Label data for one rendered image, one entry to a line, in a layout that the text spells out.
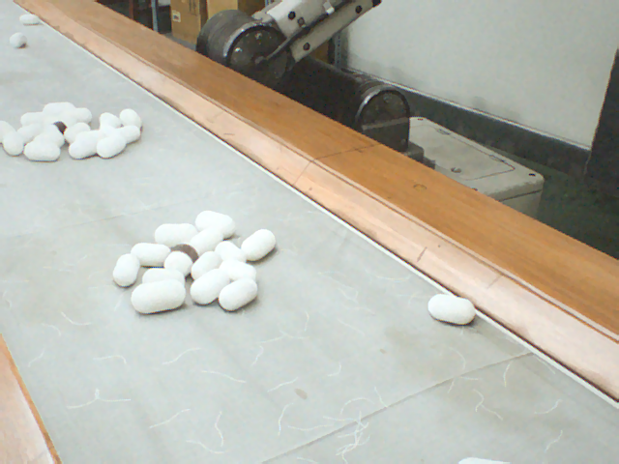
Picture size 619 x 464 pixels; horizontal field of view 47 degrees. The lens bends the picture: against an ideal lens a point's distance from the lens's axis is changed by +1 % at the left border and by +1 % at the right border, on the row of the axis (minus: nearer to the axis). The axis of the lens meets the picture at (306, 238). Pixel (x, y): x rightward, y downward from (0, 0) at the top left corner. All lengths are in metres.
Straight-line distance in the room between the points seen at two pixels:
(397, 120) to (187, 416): 1.01
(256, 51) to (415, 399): 0.82
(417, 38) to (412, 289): 2.67
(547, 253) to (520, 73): 2.31
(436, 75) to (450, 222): 2.55
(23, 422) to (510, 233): 0.38
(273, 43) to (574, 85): 1.72
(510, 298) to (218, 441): 0.23
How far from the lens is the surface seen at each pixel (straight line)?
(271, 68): 1.20
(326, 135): 0.77
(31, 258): 0.61
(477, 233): 0.59
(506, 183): 1.43
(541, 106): 2.83
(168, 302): 0.51
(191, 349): 0.48
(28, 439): 0.40
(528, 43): 2.83
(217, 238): 0.58
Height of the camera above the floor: 1.03
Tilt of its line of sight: 29 degrees down
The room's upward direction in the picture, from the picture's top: 1 degrees clockwise
